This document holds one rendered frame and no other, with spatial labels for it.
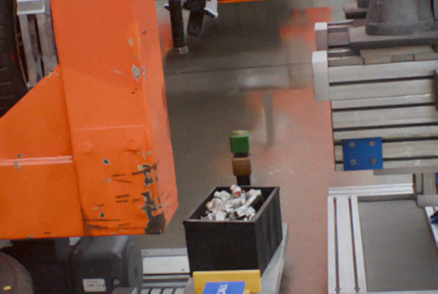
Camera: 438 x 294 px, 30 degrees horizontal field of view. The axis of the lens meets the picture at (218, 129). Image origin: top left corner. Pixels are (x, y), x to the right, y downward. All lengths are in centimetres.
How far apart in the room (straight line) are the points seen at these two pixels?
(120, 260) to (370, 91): 67
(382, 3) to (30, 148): 80
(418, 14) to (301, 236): 128
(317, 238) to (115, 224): 138
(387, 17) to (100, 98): 65
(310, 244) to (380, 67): 113
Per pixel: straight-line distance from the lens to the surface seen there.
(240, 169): 174
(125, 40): 153
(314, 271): 266
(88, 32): 155
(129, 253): 193
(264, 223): 157
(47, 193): 165
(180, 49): 227
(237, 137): 172
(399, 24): 182
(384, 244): 230
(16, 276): 158
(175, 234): 306
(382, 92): 186
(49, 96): 162
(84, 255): 191
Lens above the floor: 110
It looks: 14 degrees down
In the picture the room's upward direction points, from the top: 6 degrees counter-clockwise
